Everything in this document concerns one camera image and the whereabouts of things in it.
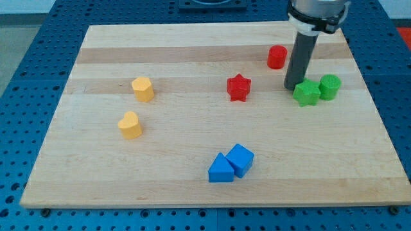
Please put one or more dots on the yellow heart block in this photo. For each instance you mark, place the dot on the yellow heart block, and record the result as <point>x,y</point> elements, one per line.
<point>129,126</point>

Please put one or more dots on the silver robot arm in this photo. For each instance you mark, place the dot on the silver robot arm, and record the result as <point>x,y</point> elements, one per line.
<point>310,17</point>

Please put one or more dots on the green star block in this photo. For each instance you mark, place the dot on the green star block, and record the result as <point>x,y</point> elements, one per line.
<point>307,93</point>

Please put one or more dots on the red cylinder block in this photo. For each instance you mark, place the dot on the red cylinder block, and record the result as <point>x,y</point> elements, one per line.
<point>276,57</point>

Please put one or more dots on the green cylinder block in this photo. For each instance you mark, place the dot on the green cylinder block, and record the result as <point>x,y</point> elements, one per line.
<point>329,86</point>

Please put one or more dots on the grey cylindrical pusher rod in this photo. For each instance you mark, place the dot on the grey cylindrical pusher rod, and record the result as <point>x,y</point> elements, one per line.
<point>301,54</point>

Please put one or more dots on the red star block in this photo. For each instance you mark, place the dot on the red star block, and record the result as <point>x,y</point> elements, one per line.
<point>238,88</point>

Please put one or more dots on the blue triangle block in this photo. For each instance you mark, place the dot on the blue triangle block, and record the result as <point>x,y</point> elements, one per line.
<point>220,170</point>

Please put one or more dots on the blue cube block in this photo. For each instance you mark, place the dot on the blue cube block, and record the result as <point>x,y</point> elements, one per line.
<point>241,160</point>

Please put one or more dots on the yellow hexagon block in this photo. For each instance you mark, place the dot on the yellow hexagon block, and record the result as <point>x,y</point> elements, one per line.
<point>143,89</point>

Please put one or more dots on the wooden board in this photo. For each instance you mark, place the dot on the wooden board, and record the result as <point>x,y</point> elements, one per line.
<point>336,153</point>

